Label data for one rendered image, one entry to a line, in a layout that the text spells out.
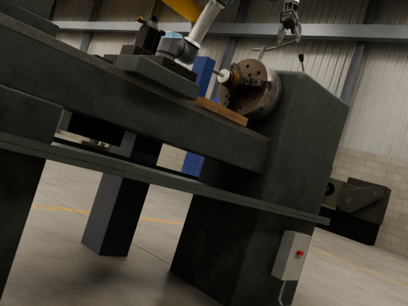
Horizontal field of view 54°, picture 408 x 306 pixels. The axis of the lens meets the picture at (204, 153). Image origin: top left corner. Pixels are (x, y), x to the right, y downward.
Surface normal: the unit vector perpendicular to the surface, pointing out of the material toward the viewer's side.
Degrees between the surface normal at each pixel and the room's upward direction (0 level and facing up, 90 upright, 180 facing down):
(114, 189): 90
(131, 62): 90
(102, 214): 90
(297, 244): 90
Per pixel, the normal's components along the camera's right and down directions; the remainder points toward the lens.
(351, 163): -0.59, -0.22
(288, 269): 0.68, 0.19
